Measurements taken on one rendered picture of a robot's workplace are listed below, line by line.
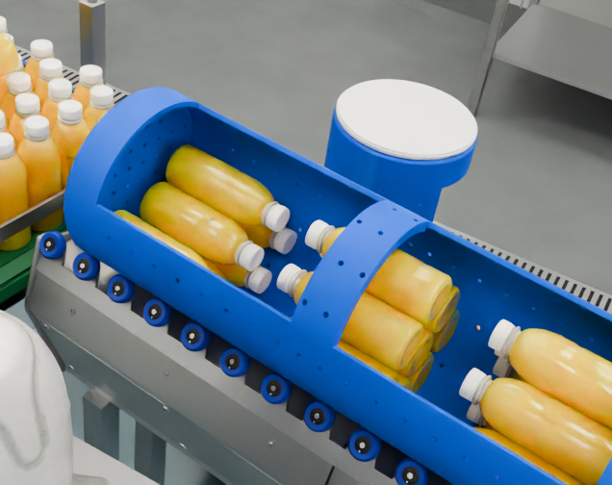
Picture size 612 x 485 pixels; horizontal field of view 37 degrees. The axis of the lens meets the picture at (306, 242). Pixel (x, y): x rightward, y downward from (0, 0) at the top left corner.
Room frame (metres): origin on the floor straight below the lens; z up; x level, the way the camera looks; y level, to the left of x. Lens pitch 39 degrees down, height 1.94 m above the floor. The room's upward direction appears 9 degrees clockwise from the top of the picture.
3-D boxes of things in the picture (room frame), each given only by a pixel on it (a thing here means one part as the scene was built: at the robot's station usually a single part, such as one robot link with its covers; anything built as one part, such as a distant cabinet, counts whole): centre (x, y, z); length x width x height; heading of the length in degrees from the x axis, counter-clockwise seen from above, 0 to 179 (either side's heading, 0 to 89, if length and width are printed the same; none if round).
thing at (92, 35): (1.69, 0.50, 0.55); 0.04 x 0.04 x 1.10; 60
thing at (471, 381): (0.80, -0.23, 1.11); 0.04 x 0.02 x 0.04; 150
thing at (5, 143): (1.17, 0.50, 1.09); 0.04 x 0.04 x 0.02
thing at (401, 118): (1.56, -0.15, 1.03); 0.28 x 0.28 x 0.01
